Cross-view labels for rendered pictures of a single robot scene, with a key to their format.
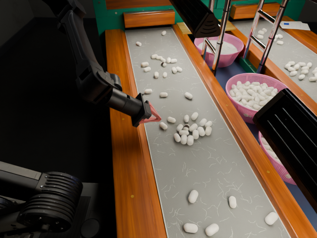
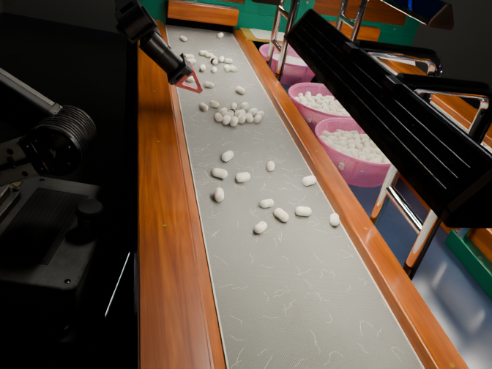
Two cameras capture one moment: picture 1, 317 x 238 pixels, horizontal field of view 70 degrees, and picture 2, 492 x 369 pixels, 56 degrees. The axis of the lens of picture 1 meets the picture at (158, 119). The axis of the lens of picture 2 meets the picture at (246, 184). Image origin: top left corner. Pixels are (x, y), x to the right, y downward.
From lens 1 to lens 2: 68 cm
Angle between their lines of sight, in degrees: 13
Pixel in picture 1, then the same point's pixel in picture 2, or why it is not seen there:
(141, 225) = (165, 159)
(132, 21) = (179, 10)
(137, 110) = (176, 64)
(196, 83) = (254, 84)
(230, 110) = (288, 106)
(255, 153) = (307, 138)
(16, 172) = (29, 90)
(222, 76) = not seen: hidden behind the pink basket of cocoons
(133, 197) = (159, 142)
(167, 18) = (228, 16)
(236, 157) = (285, 143)
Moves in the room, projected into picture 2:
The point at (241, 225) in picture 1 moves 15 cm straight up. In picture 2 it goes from (276, 182) to (291, 124)
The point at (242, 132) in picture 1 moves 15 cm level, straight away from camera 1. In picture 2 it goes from (296, 123) to (315, 108)
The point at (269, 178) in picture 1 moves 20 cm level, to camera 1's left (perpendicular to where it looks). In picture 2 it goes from (315, 154) to (237, 143)
